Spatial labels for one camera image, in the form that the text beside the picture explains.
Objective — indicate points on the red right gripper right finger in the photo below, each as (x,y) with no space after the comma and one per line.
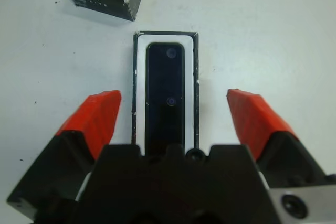
(252,119)

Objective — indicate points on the white-lined camera box base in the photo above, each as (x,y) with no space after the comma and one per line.
(139,90)

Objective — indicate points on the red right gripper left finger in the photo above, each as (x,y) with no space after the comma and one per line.
(97,119)

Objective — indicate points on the slim black camera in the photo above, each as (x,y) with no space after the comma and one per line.
(165,82)

